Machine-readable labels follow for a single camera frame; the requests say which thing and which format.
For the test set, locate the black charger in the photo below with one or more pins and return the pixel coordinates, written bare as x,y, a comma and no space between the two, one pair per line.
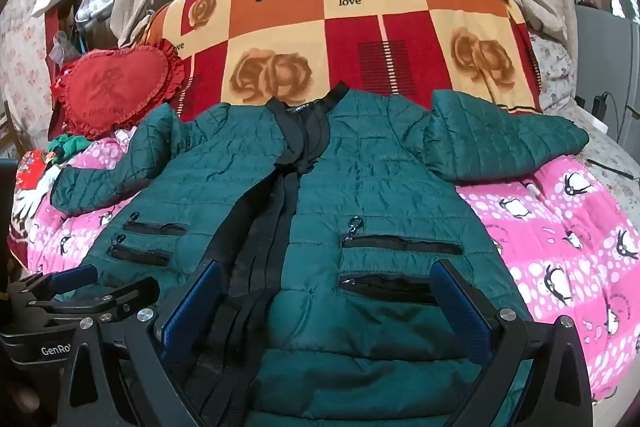
600,106

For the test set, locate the red heart pillow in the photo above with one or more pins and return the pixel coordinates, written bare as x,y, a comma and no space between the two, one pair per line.
112,89

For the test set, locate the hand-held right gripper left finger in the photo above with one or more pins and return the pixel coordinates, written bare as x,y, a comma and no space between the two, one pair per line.
192,302

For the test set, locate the pink penguin blanket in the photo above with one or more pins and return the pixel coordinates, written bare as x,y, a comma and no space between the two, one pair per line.
560,247

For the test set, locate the red printed cloth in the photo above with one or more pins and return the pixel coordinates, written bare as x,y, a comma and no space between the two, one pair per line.
35,187

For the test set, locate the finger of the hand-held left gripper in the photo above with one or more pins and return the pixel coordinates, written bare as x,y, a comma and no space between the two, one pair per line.
115,297
75,277

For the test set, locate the grey floral bedsheet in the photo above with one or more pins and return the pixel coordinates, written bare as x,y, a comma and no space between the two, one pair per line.
555,77

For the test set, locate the rose print blanket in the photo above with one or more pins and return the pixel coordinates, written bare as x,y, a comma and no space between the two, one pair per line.
350,32

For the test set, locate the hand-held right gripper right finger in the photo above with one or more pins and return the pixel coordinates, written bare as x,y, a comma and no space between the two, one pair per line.
460,302

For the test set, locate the white pen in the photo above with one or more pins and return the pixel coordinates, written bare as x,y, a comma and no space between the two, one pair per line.
533,188

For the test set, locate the green quilted jacket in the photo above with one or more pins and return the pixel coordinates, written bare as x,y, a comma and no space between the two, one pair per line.
320,187

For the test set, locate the green cloth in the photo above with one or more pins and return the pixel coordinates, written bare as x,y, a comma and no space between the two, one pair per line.
70,147

